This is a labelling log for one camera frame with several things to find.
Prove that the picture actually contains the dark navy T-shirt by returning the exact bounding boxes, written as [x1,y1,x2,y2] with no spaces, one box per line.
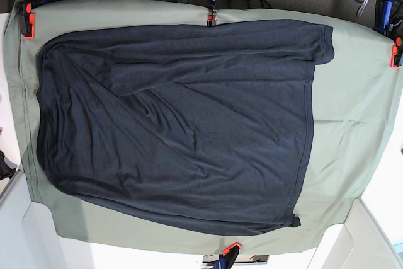
[37,20,334,236]

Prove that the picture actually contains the orange blue clamp front centre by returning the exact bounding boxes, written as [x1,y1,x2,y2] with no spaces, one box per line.
[212,242,242,269]

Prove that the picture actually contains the light green table cloth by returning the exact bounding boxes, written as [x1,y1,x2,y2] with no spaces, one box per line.
[3,0,402,255]

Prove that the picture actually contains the orange black clamp left rear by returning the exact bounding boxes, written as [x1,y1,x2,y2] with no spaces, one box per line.
[17,2,35,39]

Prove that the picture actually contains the orange black clamp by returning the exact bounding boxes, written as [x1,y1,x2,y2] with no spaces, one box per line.
[17,2,35,39]
[390,37,403,69]

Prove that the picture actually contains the orange black clamp right rear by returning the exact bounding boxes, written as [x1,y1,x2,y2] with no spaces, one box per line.
[390,37,403,69]

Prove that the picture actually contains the blue clamp top right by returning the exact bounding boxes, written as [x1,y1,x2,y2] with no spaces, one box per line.
[373,0,394,36]

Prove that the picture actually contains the blue handled clamp top centre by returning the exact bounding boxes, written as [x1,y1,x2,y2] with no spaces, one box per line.
[207,0,217,27]

